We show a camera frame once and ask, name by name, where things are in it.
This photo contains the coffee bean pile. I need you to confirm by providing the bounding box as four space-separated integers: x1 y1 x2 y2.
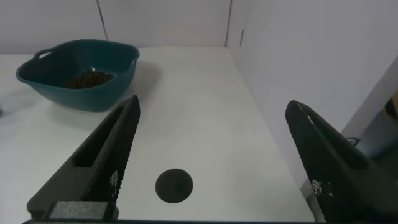
63 70 116 90

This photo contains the teal plastic tray with handles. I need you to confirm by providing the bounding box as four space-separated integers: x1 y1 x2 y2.
16 39 140 113

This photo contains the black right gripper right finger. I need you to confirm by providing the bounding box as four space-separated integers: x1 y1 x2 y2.
285 100 398 224

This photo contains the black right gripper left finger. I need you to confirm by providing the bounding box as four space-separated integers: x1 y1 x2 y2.
26 94 141 220

